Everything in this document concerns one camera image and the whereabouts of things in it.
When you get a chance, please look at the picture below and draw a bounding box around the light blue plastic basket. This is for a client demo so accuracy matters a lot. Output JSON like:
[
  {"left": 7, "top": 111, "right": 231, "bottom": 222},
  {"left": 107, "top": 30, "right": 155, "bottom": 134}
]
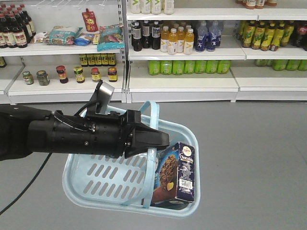
[{"left": 62, "top": 101, "right": 201, "bottom": 218}]

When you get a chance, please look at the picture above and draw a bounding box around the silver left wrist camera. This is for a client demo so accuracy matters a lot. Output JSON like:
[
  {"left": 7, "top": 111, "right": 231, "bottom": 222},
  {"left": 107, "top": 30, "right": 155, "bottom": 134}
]
[{"left": 86, "top": 80, "right": 115, "bottom": 115}]

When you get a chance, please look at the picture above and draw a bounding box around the white store shelving unit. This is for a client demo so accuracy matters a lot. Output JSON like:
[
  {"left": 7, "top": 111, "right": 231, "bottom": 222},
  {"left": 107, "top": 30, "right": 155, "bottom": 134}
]
[{"left": 0, "top": 0, "right": 307, "bottom": 104}]

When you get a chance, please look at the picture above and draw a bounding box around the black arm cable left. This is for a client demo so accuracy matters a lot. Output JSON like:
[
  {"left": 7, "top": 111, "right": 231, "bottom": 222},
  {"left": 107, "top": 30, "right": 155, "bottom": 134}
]
[{"left": 0, "top": 152, "right": 52, "bottom": 215}]

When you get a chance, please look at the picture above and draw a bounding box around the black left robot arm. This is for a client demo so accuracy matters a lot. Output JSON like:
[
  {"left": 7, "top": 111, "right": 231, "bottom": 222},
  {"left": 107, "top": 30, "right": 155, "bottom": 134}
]
[{"left": 0, "top": 104, "right": 170, "bottom": 161}]

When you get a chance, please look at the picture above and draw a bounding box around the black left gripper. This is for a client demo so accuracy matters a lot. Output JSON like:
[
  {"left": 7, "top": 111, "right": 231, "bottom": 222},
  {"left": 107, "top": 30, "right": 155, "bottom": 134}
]
[{"left": 51, "top": 110, "right": 169, "bottom": 158}]

